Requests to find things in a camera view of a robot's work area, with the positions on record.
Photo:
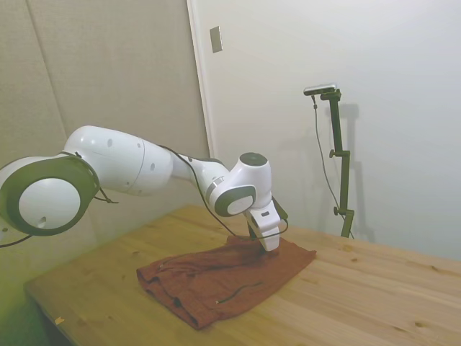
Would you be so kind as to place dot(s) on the small yellow scrap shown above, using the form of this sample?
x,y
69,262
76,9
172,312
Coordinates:
x,y
58,320

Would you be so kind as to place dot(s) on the white door trim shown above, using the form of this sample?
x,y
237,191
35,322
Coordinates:
x,y
202,90

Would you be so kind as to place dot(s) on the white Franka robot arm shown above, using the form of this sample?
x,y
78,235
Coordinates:
x,y
119,162

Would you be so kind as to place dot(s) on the dark green camera stand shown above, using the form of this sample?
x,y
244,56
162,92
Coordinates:
x,y
338,129

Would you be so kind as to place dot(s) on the rust red shorts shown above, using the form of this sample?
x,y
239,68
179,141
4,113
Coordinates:
x,y
216,277

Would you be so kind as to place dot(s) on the grey wall plate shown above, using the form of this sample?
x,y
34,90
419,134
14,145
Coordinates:
x,y
216,39

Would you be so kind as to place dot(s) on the silver exterior camera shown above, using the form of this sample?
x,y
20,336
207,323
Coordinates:
x,y
320,89

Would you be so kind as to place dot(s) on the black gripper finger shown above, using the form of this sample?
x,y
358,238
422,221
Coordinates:
x,y
262,250

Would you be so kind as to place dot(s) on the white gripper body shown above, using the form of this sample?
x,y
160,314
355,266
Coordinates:
x,y
270,238

